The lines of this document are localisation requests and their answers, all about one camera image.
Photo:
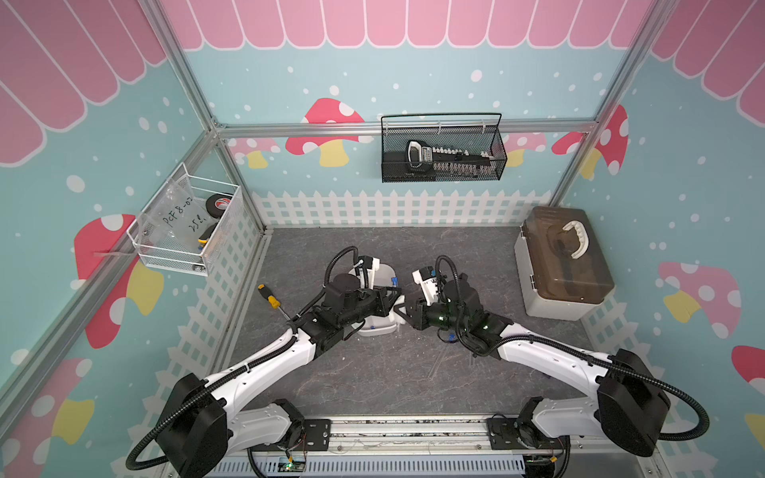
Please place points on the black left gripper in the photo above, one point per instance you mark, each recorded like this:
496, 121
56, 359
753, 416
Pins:
385, 300

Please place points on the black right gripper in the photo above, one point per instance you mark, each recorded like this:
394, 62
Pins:
421, 312

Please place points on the white wiping cloth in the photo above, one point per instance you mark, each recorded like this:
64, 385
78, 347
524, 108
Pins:
399, 312

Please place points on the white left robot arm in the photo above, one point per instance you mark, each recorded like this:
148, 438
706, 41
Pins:
204, 419

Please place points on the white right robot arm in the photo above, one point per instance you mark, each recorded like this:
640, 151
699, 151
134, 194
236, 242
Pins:
620, 399

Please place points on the white rectangular plastic tray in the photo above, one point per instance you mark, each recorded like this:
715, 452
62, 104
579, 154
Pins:
385, 319

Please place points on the yellow black screwdriver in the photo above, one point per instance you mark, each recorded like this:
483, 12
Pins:
267, 294

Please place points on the black socket tool set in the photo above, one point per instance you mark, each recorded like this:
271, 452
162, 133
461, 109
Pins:
441, 161

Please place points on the brown lidded storage box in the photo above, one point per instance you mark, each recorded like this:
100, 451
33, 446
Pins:
562, 269

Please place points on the black tape roll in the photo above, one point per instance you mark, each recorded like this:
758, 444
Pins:
216, 205

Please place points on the clear labelled plastic bag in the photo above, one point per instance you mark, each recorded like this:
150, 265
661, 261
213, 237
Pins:
174, 220

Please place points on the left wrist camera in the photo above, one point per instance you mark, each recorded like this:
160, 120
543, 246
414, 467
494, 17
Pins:
365, 270

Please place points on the black wire mesh basket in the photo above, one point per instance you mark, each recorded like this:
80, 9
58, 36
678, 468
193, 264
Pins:
475, 132

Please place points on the white wire wall basket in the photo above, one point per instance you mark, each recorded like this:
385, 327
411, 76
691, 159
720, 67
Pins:
222, 243

